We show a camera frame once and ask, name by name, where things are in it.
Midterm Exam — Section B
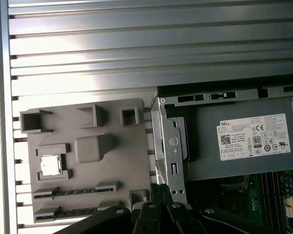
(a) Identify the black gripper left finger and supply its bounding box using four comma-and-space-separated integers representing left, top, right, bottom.
55, 184, 162, 234

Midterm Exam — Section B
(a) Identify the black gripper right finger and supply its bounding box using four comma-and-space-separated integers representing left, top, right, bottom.
160, 184, 278, 234

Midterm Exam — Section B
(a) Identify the silver CPU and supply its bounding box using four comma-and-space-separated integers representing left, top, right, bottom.
41, 155, 63, 176

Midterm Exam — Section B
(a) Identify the CPU socket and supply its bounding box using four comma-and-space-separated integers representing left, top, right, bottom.
226, 193, 246, 211

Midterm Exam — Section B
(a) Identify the grey parts rack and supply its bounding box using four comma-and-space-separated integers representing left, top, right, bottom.
19, 97, 152, 224

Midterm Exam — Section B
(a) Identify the grey power supply unit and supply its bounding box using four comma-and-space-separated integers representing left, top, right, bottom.
185, 97, 293, 182

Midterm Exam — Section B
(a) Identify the dark RAM stick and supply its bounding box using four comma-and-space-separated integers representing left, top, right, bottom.
34, 186, 115, 198
34, 204, 123, 218

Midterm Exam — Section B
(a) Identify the metal socket cover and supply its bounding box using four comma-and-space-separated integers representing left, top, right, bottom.
219, 176, 250, 194

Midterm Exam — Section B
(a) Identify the green motherboard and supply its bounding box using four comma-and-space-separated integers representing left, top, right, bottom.
187, 169, 293, 234

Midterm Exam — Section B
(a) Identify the black RAM slot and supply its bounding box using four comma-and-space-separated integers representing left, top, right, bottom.
261, 171, 272, 229
271, 171, 283, 229

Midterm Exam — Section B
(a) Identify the black PC case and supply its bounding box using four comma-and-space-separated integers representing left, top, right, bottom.
150, 85, 293, 234

